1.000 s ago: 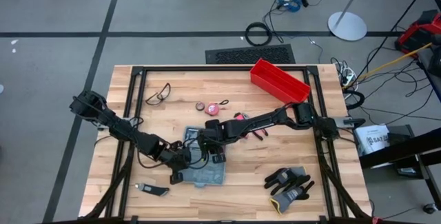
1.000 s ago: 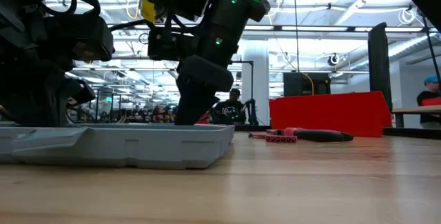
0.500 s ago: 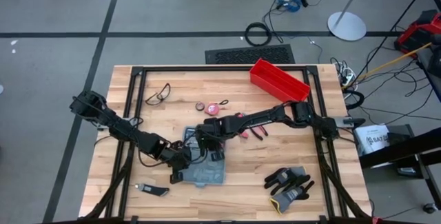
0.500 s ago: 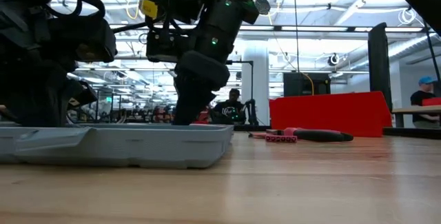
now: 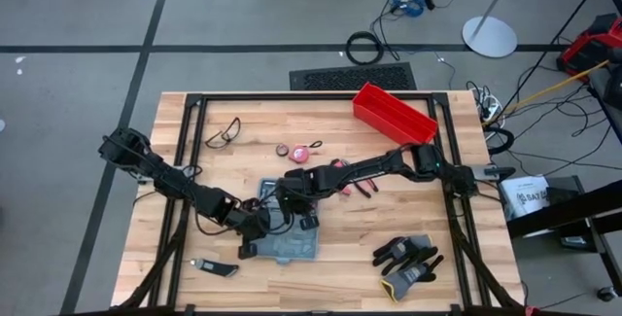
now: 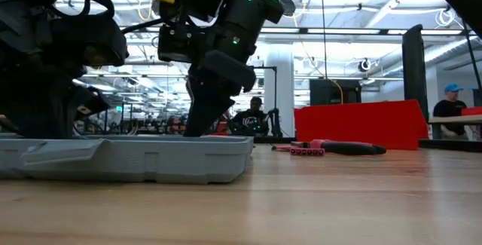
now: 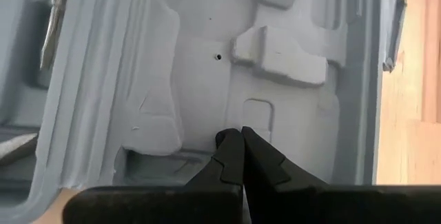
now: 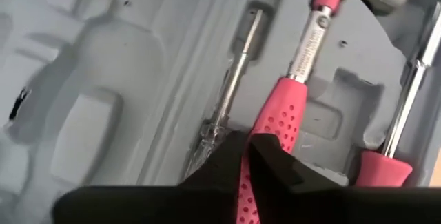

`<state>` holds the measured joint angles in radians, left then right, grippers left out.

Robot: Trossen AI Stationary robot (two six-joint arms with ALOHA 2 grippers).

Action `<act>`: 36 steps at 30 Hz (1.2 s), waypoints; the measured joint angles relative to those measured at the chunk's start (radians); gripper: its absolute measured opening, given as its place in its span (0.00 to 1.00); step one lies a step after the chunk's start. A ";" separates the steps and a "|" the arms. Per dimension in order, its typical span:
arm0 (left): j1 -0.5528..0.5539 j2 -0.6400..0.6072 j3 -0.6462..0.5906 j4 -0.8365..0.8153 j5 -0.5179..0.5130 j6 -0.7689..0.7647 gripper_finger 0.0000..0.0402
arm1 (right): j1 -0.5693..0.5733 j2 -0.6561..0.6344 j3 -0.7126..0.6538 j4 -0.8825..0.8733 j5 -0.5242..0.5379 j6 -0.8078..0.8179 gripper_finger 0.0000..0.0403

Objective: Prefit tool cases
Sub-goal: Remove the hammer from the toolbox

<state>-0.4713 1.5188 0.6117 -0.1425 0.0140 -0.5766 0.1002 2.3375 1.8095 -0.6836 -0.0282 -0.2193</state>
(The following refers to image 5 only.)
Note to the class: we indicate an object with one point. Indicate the white printed booklet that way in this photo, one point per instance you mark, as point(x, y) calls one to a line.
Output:
point(525, 199)

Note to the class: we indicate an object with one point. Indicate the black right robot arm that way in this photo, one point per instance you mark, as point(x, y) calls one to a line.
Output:
point(369, 170)

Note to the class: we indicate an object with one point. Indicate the white round pedestal stand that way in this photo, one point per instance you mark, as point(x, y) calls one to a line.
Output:
point(488, 36)

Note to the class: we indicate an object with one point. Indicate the grey plastic tool case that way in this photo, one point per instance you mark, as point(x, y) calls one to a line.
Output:
point(291, 248)

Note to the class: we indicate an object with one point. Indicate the black caster wheel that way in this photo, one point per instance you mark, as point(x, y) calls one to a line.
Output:
point(607, 294)

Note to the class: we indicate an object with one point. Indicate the red black floor machine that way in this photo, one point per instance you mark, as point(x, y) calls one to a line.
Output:
point(590, 44)

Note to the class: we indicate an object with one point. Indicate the clear safety glasses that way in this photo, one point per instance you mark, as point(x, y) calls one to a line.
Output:
point(217, 141)

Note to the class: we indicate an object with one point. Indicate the white power strip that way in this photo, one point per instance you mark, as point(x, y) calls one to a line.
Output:
point(492, 109)

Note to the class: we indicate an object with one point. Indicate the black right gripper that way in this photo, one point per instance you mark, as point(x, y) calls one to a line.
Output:
point(296, 189)

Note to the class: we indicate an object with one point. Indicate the grey black work glove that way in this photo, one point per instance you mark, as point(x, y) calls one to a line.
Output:
point(403, 248)

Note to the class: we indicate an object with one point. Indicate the black metal stand beam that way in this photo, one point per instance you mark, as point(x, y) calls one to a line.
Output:
point(559, 214)

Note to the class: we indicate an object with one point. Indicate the red plastic bin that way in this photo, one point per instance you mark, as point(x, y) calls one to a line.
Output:
point(393, 119)

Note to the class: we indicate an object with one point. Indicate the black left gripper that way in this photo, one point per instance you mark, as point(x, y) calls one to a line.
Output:
point(255, 223)

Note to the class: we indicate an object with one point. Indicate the small round metal object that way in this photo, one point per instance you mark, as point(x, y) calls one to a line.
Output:
point(282, 150)

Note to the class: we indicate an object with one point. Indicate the black utility knife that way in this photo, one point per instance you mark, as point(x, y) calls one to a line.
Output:
point(216, 267)

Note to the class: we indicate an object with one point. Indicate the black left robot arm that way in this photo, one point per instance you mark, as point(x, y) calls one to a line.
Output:
point(170, 182)

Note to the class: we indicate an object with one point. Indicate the pink tape measure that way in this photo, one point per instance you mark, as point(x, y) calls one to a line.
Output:
point(299, 154)

